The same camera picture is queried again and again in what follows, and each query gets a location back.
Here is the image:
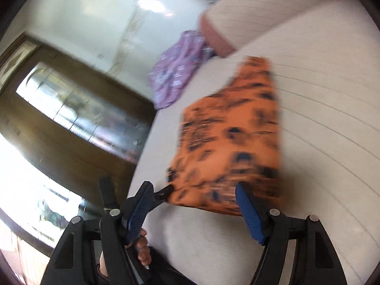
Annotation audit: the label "person's left hand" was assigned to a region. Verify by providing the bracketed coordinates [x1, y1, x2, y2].
[98, 228, 151, 277]

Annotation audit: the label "orange black floral cloth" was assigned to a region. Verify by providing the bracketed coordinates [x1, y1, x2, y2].
[167, 57, 280, 215]

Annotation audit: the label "beige bolster with maroon end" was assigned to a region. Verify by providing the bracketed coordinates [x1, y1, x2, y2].
[199, 0, 329, 58]

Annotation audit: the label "beige checkered mattress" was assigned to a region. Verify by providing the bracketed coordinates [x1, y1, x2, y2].
[129, 0, 379, 284]

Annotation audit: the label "purple floral garment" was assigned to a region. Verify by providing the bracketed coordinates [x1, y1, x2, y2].
[148, 30, 214, 110]

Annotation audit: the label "wooden glass-panel wardrobe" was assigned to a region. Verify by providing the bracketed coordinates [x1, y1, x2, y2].
[1, 35, 156, 209]

